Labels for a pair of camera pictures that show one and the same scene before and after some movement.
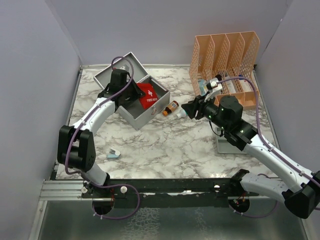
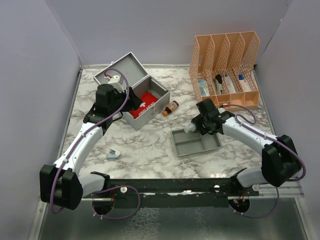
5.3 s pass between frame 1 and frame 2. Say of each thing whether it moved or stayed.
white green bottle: moved
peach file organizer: stayed
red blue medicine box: stayed
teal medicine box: stayed
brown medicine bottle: stayed
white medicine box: stayed
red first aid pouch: moved
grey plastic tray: moved
